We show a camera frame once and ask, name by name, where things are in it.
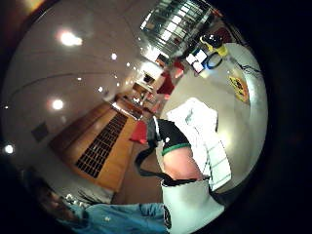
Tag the wooden panel with black grille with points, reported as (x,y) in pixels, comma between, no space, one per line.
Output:
(100,146)

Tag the yellow packet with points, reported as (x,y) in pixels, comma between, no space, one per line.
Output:
(239,88)

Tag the black bowl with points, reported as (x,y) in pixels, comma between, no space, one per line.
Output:
(212,39)

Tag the white striped cloth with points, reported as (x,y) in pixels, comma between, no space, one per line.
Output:
(203,130)

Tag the white boxes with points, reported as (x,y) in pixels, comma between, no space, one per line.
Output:
(196,60)

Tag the large glass window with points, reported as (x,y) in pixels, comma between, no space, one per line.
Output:
(175,26)

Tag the person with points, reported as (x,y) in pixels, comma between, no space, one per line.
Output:
(117,217)

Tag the group of ceiling spot lamps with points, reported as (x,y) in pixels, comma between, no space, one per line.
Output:
(69,39)

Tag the yellow container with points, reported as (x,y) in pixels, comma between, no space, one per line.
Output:
(223,50)

